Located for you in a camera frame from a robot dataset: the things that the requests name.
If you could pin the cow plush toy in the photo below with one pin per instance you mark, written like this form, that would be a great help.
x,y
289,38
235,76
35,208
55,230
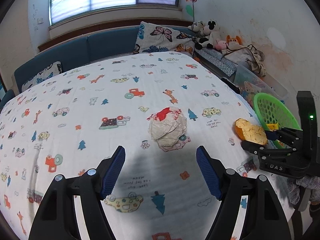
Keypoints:
x,y
210,35

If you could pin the crumpled white paper wrapper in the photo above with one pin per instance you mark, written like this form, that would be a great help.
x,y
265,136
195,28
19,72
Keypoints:
x,y
168,128

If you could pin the clear plastic toy bin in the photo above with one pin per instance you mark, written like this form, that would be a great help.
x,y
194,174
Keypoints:
x,y
250,84

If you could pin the small butterfly cushion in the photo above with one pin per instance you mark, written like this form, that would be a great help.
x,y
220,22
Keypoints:
x,y
52,70

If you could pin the green plastic mesh basket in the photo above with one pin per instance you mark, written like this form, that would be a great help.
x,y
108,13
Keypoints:
x,y
270,110

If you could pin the pink plush toy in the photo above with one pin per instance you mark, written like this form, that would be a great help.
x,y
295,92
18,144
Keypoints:
x,y
220,45

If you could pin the grey plush toy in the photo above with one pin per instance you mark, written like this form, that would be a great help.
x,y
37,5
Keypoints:
x,y
196,26

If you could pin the right gloved hand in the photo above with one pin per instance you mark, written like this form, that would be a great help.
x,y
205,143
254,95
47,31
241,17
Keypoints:
x,y
307,182

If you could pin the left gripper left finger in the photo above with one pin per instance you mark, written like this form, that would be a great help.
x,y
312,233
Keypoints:
x,y
73,206

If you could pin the black handheld game console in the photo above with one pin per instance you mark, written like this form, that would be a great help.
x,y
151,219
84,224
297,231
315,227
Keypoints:
x,y
231,85

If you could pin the beige printed cloth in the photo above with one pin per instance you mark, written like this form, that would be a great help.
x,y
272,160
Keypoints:
x,y
249,56

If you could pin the yellow snack bag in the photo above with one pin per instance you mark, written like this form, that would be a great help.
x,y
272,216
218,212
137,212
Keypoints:
x,y
272,126

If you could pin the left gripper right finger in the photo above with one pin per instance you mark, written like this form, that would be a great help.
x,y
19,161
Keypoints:
x,y
264,218

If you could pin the blue sofa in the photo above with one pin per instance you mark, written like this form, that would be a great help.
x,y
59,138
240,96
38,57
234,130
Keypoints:
x,y
79,52

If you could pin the printed white table cloth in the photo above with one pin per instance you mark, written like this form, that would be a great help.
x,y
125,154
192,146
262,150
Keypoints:
x,y
71,122

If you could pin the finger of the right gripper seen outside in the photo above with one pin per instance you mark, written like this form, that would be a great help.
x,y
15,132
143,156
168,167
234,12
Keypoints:
x,y
293,138

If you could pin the butterfly print pillow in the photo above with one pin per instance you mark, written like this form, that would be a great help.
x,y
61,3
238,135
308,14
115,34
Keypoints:
x,y
152,38

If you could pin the orange fox plush toy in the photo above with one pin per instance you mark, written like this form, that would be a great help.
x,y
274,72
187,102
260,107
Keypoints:
x,y
234,43

